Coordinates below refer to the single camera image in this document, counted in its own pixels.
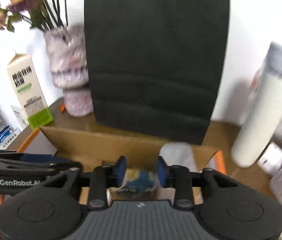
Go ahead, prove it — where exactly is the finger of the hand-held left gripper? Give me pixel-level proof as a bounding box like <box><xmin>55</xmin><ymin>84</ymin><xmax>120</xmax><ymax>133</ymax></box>
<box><xmin>0</xmin><ymin>158</ymin><xmax>83</xmax><ymax>174</ymax></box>
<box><xmin>0</xmin><ymin>148</ymin><xmax>58</xmax><ymax>163</ymax></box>

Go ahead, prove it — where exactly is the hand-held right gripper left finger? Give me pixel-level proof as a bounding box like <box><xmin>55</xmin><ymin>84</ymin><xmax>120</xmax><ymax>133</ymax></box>
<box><xmin>44</xmin><ymin>156</ymin><xmax>127</xmax><ymax>209</ymax></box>

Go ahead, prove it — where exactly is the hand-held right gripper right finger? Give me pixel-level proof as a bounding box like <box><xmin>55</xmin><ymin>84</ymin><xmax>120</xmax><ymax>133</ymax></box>
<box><xmin>156</xmin><ymin>156</ymin><xmax>239</xmax><ymax>209</ymax></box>

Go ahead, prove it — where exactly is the blue and yellow packet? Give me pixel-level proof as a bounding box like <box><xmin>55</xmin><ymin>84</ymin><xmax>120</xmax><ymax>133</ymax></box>
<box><xmin>116</xmin><ymin>167</ymin><xmax>159</xmax><ymax>199</ymax></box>

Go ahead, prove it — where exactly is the brown cardboard box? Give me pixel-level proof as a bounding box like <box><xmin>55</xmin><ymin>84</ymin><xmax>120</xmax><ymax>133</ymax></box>
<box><xmin>17</xmin><ymin>126</ymin><xmax>228</xmax><ymax>205</ymax></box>

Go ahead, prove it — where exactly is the white paper sheet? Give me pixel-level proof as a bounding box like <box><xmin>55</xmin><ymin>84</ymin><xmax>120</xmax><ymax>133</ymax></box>
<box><xmin>23</xmin><ymin>129</ymin><xmax>58</xmax><ymax>156</ymax></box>

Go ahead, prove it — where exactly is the blue and white box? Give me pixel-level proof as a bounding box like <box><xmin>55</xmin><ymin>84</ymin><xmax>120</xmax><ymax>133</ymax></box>
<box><xmin>0</xmin><ymin>128</ymin><xmax>15</xmax><ymax>146</ymax></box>

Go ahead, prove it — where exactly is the white and green carton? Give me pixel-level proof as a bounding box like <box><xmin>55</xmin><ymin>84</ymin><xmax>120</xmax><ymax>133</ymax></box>
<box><xmin>6</xmin><ymin>51</ymin><xmax>55</xmax><ymax>130</ymax></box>

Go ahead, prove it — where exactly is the pink textured vase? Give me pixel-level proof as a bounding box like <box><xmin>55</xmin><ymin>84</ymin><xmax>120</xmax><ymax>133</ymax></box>
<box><xmin>43</xmin><ymin>25</ymin><xmax>94</xmax><ymax>117</ymax></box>

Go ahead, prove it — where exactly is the small white jar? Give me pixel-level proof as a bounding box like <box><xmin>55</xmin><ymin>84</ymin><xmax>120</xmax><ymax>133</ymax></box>
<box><xmin>257</xmin><ymin>142</ymin><xmax>282</xmax><ymax>177</ymax></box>

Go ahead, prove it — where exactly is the black paper bag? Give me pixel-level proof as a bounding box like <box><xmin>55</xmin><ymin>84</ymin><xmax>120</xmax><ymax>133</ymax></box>
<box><xmin>84</xmin><ymin>0</ymin><xmax>231</xmax><ymax>146</ymax></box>

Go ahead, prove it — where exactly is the tall white bottle grey lid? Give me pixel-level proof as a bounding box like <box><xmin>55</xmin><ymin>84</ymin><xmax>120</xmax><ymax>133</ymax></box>
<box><xmin>230</xmin><ymin>41</ymin><xmax>282</xmax><ymax>168</ymax></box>

